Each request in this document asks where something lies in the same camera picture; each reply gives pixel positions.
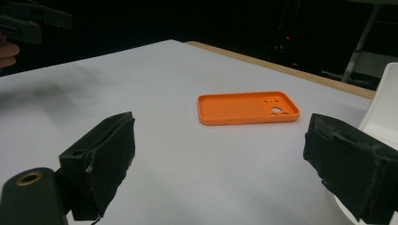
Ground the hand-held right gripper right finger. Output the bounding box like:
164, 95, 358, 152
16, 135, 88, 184
302, 112, 398, 225

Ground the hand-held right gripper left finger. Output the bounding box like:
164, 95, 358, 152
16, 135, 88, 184
58, 111, 137, 221

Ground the orange phone case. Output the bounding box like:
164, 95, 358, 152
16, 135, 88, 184
196, 90, 301, 127

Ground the white container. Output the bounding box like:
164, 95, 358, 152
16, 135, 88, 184
328, 62, 398, 225

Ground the dark device with red light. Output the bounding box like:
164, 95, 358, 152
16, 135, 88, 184
275, 27, 299, 53

